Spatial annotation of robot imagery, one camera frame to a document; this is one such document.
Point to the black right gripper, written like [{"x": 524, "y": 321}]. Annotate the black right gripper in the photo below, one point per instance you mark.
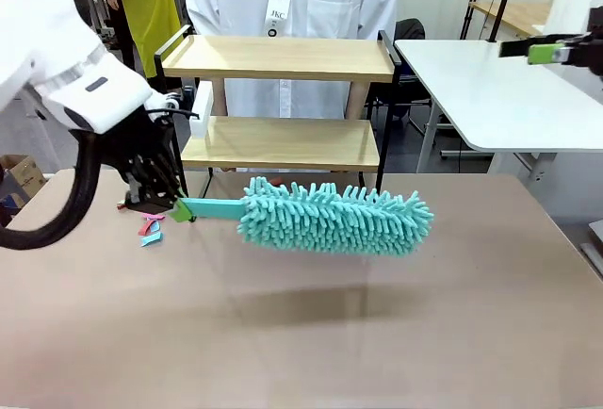
[{"x": 591, "y": 51}]

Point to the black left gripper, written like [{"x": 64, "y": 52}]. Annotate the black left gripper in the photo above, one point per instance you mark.
[{"x": 141, "y": 140}]

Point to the turquoise microfibre duster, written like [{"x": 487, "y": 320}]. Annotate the turquoise microfibre duster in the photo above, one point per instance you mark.
[{"x": 330, "y": 225}]

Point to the wooden shelf black frame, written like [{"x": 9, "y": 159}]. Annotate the wooden shelf black frame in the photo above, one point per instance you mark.
[{"x": 278, "y": 58}]

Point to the person's left forearm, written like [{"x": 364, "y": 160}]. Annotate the person's left forearm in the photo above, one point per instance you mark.
[{"x": 358, "y": 100}]

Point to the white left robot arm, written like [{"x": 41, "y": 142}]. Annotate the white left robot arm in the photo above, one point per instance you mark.
[{"x": 56, "y": 27}]

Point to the person's right forearm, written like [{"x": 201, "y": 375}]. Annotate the person's right forearm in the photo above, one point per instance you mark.
[{"x": 218, "y": 98}]

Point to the magenta paper scrap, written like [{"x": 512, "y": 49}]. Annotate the magenta paper scrap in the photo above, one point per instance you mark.
[{"x": 153, "y": 217}]

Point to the red rectangular paper scrap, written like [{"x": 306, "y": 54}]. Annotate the red rectangular paper scrap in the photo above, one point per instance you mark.
[{"x": 150, "y": 227}]

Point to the teal blue paper scrap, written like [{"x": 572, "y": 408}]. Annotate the teal blue paper scrap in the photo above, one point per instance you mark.
[{"x": 153, "y": 240}]

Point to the wooden background desk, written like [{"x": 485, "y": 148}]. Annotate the wooden background desk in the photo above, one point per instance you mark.
[{"x": 518, "y": 15}]

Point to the long red paper scrap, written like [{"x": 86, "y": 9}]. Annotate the long red paper scrap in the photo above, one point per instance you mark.
[{"x": 122, "y": 206}]

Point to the large white table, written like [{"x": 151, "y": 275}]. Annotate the large white table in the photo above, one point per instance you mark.
[{"x": 471, "y": 93}]

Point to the orange paper scrap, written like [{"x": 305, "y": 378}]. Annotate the orange paper scrap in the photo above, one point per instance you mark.
[{"x": 276, "y": 180}]

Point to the black chair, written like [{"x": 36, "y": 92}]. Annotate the black chair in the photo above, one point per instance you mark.
[{"x": 410, "y": 29}]

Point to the cardboard box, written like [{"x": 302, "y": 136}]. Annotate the cardboard box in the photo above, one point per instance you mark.
[{"x": 26, "y": 173}]

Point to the person in white coat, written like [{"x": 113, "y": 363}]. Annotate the person in white coat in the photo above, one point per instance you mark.
[{"x": 226, "y": 4}]

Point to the white name badge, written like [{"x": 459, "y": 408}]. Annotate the white name badge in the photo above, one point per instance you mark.
[{"x": 278, "y": 13}]

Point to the grey metal frame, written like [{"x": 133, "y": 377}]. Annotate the grey metal frame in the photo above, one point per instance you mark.
[{"x": 594, "y": 258}]

